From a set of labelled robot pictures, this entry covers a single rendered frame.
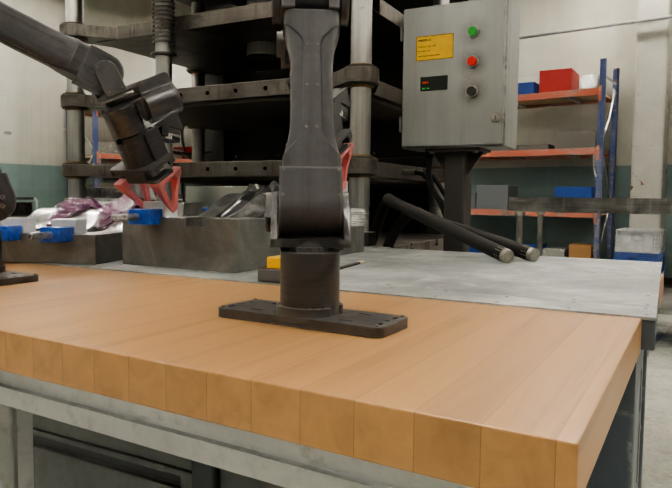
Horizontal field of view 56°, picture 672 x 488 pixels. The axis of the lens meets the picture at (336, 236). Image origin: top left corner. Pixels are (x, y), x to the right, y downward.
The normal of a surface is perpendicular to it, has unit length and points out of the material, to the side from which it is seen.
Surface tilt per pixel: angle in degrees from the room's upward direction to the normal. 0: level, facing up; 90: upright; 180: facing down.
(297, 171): 70
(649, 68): 90
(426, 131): 90
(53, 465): 90
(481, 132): 90
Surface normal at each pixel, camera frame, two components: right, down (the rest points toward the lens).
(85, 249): -0.18, 0.06
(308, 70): 0.06, -0.28
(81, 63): 0.48, 0.11
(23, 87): 0.81, 0.04
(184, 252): -0.47, 0.05
